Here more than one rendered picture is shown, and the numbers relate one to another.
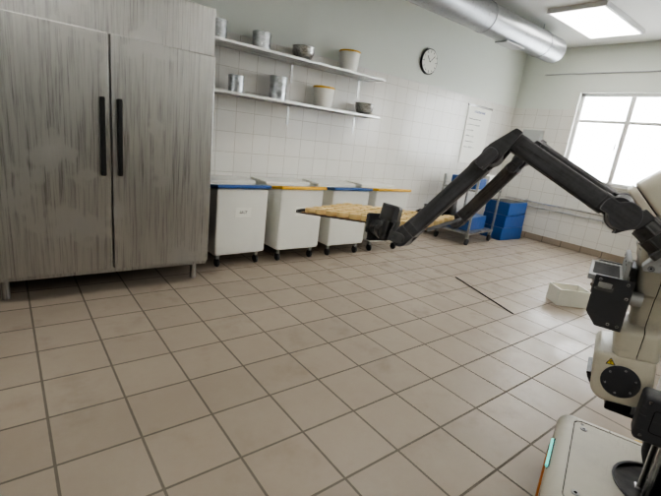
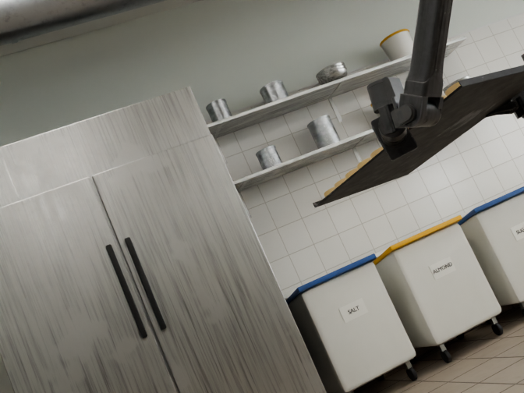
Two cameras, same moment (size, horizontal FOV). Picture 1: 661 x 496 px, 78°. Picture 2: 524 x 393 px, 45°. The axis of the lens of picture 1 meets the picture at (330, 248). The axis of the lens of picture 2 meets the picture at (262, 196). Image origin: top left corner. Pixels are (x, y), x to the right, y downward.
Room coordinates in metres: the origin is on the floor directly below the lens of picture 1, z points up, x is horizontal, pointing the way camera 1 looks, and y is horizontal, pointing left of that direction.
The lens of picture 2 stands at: (0.08, -0.38, 0.75)
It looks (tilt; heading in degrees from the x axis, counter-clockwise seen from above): 9 degrees up; 22
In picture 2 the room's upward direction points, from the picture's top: 24 degrees counter-clockwise
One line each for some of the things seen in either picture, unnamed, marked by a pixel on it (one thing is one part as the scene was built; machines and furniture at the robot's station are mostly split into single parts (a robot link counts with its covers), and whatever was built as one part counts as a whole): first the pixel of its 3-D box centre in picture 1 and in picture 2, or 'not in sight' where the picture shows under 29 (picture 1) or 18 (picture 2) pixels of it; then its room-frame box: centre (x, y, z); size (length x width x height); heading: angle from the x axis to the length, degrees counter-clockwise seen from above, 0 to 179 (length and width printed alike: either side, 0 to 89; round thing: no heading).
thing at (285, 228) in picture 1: (284, 217); (430, 294); (4.29, 0.52, 0.39); 0.64 x 0.54 x 0.77; 40
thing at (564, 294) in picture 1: (568, 294); not in sight; (3.79, -2.33, 0.08); 0.30 x 0.22 x 0.16; 90
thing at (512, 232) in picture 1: (500, 230); not in sight; (6.75, -2.77, 0.10); 0.60 x 0.40 x 0.20; 127
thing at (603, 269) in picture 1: (615, 285); not in sight; (1.29, -0.94, 0.93); 0.28 x 0.16 x 0.22; 147
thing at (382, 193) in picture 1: (373, 215); not in sight; (5.12, -0.49, 0.39); 0.64 x 0.54 x 0.77; 37
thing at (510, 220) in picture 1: (503, 218); not in sight; (6.75, -2.77, 0.30); 0.60 x 0.40 x 0.20; 129
